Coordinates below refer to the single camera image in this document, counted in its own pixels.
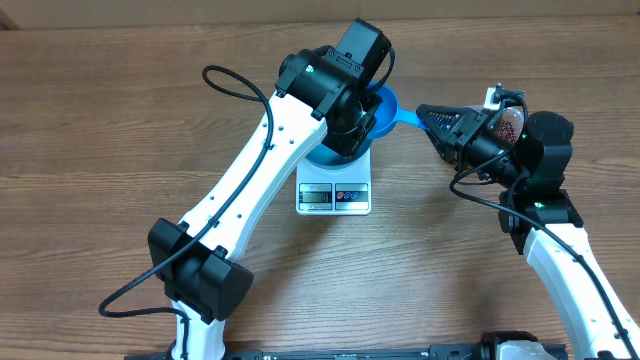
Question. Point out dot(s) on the white digital kitchen scale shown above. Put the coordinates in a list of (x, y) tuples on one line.
[(343, 190)]

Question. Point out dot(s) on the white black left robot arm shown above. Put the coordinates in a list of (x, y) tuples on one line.
[(324, 97)]

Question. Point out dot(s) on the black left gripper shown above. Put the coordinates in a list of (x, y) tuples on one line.
[(370, 102)]

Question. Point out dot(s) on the clear container of red beans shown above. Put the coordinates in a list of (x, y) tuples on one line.
[(504, 132)]

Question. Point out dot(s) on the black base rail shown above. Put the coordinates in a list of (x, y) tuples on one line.
[(493, 345)]

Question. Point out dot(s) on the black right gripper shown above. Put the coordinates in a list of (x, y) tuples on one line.
[(453, 141)]

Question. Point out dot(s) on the teal metal bowl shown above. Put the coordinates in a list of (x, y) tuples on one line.
[(323, 157)]

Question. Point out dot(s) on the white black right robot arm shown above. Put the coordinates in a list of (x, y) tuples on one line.
[(514, 162)]

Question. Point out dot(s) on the blue plastic measuring scoop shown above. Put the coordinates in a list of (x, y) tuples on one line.
[(389, 113)]

